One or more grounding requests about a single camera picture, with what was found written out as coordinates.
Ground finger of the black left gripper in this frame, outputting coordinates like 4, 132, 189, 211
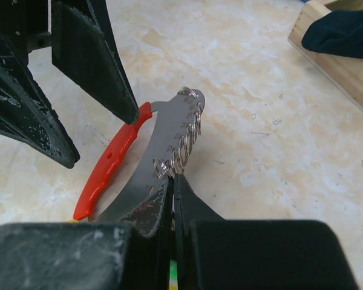
0, 33, 80, 169
51, 1, 139, 124

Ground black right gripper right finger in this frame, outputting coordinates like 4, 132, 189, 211
174, 175, 358, 289

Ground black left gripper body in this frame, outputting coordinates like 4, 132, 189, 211
0, 0, 106, 61

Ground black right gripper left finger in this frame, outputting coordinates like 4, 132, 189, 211
0, 176, 172, 289

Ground metal key organizer red handle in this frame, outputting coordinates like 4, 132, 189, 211
73, 87, 205, 222

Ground keys with coloured tags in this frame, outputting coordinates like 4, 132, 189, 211
168, 260, 178, 290

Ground wooden clothes rack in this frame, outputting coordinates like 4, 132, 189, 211
288, 1, 363, 112

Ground navy tank top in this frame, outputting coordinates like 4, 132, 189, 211
301, 10, 363, 59

